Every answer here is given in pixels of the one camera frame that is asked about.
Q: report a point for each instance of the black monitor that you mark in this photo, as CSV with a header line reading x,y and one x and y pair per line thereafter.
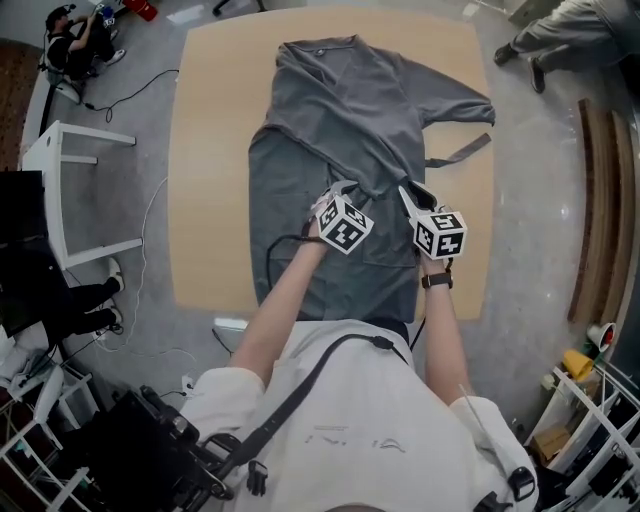
x,y
20,205

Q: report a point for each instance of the black hip pack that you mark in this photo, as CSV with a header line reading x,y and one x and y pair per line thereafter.
x,y
135,450

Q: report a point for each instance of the tan floor board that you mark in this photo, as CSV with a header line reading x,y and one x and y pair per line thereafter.
x,y
210,150

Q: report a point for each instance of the person's black trousers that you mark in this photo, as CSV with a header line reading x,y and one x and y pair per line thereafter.
x,y
385,327

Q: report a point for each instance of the white metal shelf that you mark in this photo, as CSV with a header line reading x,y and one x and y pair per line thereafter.
x,y
30,440

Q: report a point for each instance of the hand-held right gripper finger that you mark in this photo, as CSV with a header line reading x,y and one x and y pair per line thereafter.
x,y
410,211
432,202

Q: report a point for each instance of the person's right forearm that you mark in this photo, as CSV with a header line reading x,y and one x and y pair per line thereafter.
x,y
442,340

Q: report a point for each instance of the grey robe garment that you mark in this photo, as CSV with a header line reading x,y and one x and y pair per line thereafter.
x,y
340,110

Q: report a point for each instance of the black hanging buckle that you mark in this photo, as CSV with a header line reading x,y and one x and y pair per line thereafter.
x,y
258,477

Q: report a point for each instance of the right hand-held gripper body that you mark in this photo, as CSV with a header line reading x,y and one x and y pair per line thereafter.
x,y
440,235

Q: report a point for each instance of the person's white t-shirt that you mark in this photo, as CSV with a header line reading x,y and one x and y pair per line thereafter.
x,y
360,425

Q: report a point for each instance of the red fire extinguisher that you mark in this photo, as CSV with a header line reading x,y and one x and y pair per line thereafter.
x,y
140,7

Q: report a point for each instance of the white table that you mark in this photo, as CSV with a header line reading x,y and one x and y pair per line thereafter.
x,y
52,165

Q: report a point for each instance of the white cup red inside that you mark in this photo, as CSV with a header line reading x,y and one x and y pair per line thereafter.
x,y
602,337

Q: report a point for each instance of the person's left forearm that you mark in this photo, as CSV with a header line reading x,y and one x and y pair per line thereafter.
x,y
280,310

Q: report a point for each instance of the white power strip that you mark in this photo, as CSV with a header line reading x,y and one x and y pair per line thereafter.
x,y
188,387
101,337

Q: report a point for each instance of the yellow plastic cup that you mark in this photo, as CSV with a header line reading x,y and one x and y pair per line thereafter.
x,y
579,364

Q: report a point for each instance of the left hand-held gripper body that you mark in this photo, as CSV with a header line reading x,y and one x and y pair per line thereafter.
x,y
345,227

